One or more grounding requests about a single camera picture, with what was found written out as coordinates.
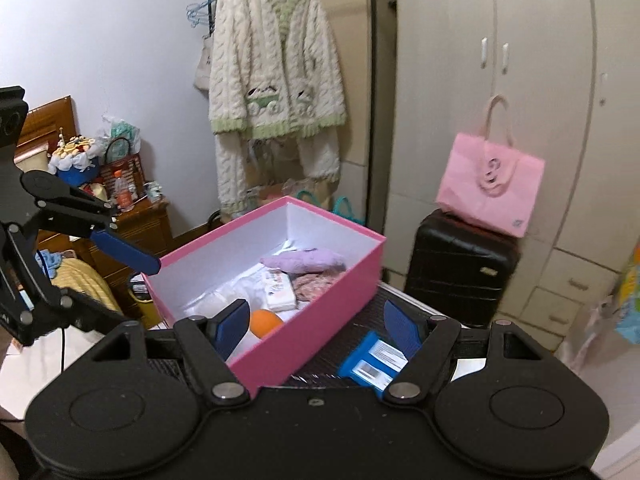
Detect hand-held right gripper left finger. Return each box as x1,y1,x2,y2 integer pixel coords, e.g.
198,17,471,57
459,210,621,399
92,299,251,403

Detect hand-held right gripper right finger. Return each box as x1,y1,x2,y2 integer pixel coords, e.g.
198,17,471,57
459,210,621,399
381,300,553,402

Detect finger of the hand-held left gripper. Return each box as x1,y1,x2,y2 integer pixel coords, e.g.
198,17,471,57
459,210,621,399
20,171,162,276
2,222,126,346

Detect blue wet wipes packet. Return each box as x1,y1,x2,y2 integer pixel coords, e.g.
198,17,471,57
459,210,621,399
337,331,410,391

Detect white tissue pack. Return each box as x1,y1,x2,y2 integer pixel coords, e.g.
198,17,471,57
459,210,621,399
261,270,297,312

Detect pink cardboard box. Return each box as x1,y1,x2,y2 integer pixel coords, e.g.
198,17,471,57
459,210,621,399
141,196,387,396

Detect pink floral cloth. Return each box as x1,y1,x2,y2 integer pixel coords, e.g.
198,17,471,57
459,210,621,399
291,269,346,303

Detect purple plush bear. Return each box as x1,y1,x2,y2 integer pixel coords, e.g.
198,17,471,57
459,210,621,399
260,247,347,276

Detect yellow blanket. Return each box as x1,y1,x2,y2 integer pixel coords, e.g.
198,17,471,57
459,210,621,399
35,247,128,321

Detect yellow bin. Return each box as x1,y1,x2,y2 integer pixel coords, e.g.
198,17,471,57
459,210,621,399
127,274,163,328

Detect light blue cloth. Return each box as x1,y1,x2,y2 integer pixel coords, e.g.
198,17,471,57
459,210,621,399
35,249,62,279

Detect orange drink bottle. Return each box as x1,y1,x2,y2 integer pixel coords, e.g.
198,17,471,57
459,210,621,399
112,170,136,212

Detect flower bouquet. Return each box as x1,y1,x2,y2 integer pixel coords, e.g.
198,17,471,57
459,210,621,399
48,129,100,187

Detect black suitcase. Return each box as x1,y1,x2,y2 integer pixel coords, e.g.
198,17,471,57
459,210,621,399
404,209,521,330

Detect red shopping bag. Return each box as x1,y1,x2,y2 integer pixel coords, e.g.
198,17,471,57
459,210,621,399
100,137,143,208

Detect clear plastic bag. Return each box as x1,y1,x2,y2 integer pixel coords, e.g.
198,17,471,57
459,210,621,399
100,114,143,153

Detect pink tote bag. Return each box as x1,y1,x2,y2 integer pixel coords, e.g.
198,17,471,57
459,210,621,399
436,94,546,238

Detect white fuzzy pants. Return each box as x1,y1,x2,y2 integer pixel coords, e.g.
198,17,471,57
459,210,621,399
215,127,342,218

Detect canvas tote bag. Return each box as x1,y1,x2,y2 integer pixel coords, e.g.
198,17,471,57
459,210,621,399
194,35,215,92

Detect colourful paper gift bag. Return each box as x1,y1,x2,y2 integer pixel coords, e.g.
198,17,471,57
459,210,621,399
614,242,640,346

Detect white fuzzy cardigan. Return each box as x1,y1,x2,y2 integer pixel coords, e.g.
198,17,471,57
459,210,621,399
207,0,347,141

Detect beige wardrobe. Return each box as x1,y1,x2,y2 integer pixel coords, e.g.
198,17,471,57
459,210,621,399
385,0,640,356

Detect teal handled bag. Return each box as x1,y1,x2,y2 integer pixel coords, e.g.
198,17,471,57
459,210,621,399
332,195,367,225

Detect brown paper bag teal handle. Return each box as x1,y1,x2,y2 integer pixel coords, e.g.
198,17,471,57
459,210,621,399
295,187,331,211

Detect blue wire hangers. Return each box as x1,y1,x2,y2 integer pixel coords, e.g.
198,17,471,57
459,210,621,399
186,0,236,28

